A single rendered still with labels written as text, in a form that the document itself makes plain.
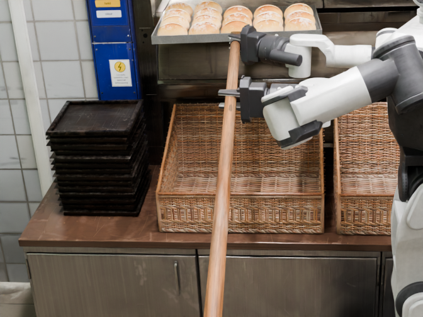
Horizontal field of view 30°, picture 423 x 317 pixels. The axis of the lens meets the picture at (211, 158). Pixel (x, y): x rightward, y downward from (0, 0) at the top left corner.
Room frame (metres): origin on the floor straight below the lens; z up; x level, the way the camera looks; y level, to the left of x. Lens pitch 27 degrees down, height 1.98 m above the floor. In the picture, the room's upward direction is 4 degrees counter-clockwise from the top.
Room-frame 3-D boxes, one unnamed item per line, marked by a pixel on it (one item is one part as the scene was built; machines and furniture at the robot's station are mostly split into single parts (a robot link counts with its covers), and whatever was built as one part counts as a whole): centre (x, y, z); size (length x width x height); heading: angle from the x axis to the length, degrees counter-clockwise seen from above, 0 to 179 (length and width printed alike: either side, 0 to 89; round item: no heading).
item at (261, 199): (2.46, -0.11, 0.72); 0.56 x 0.49 x 0.28; 82
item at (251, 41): (2.31, -0.18, 1.19); 0.12 x 0.10 x 0.13; 50
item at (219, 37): (2.62, -0.12, 1.19); 0.55 x 0.36 x 0.03; 85
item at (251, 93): (1.90, -0.15, 1.19); 0.12 x 0.10 x 0.13; 76
